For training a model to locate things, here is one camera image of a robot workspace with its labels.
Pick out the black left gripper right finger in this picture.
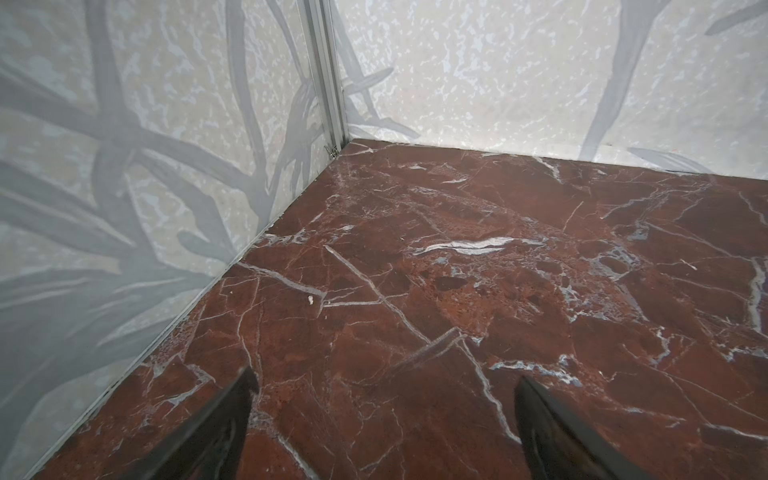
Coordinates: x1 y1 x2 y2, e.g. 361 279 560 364
514 376 651 480

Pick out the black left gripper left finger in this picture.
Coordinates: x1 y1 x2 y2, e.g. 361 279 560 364
122 367 259 479

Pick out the aluminium cage frame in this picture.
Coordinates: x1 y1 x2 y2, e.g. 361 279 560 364
298 0 349 157

